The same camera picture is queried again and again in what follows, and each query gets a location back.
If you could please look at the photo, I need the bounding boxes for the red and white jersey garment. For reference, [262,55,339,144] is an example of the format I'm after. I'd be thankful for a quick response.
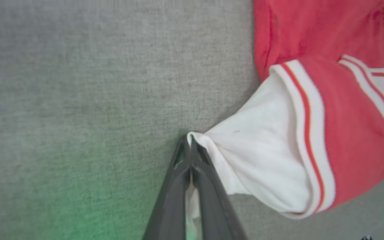
[187,0,384,220]

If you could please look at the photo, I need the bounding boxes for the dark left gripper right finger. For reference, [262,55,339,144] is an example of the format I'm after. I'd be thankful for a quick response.
[190,137,248,240]

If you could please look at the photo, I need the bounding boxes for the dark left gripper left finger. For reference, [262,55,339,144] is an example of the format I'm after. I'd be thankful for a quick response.
[142,135,191,240]

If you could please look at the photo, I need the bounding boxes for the grey fabric sofa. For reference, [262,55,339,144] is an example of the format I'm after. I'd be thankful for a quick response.
[0,0,384,240]

